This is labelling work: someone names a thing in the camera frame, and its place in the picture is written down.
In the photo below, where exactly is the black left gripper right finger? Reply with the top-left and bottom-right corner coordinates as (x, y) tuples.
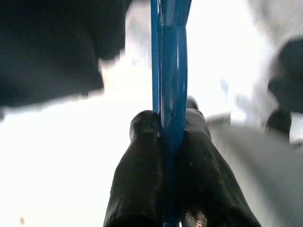
(179, 108), (261, 227)

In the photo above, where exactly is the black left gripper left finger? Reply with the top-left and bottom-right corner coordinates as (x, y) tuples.
(103, 110), (166, 227)

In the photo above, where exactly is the blue plastic hanger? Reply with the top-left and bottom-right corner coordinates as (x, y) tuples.
(150, 0), (192, 227)

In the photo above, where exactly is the black cloth garment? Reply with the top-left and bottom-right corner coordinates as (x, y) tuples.
(0, 0), (135, 119)

